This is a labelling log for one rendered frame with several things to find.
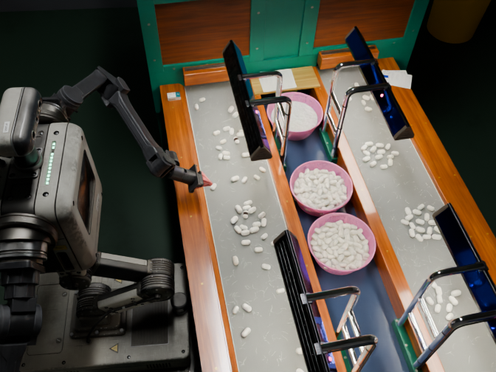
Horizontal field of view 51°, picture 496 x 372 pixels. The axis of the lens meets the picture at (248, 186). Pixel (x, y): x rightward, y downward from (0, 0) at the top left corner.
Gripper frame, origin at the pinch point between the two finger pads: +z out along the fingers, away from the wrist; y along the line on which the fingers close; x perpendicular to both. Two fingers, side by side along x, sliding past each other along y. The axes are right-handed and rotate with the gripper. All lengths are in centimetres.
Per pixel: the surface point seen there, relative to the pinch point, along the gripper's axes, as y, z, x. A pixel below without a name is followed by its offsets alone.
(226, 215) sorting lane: -10.7, 9.5, 4.0
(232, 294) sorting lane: -45.1, 6.0, 6.3
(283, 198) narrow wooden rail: -8.2, 26.9, -13.3
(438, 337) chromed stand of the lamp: -83, 34, -49
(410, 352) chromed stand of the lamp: -78, 52, -28
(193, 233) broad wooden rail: -17.9, -3.7, 11.4
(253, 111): 10.2, -2.3, -33.6
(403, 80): 50, 87, -61
